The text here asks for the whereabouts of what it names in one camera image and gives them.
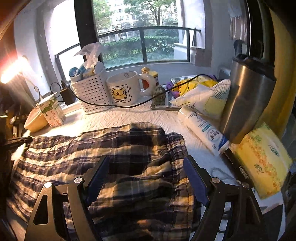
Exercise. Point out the plaid flannel pants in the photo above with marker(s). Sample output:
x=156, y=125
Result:
x=146, y=195

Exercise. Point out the small green figurine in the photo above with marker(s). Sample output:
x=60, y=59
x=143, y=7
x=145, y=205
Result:
x=159, y=95

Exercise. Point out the white wet wipes pack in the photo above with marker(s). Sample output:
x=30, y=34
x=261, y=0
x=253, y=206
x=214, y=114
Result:
x=213, y=139

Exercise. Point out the black balcony railing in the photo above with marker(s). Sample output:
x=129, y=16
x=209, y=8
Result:
x=147, y=45

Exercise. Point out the green white milk carton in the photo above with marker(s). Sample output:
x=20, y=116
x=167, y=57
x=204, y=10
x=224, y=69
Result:
x=52, y=111

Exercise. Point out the desk lamp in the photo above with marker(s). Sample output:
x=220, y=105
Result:
x=15, y=78

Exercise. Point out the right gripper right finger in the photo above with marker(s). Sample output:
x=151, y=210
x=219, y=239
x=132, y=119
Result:
x=246, y=219

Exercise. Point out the yellow curtain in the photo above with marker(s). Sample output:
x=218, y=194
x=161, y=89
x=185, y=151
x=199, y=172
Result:
x=279, y=108

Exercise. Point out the yellow tissue pack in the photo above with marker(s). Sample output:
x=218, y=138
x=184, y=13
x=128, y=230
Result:
x=265, y=159

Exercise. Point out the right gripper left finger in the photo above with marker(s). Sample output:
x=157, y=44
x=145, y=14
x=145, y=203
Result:
x=47, y=220

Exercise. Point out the white yellow snack bag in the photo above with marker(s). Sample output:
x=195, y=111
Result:
x=209, y=101

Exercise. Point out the black power adapter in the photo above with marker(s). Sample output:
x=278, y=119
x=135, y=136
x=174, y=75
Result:
x=67, y=95

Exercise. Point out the white perforated plastic basket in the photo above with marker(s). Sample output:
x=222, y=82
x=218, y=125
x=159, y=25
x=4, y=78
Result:
x=93, y=93

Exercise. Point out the white tissue in basket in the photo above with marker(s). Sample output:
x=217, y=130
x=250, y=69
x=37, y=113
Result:
x=91, y=52

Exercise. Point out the yellow plastic bowl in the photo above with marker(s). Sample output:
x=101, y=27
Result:
x=35, y=121

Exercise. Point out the white bear mug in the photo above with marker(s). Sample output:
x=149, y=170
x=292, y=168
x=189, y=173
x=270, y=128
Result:
x=125, y=87

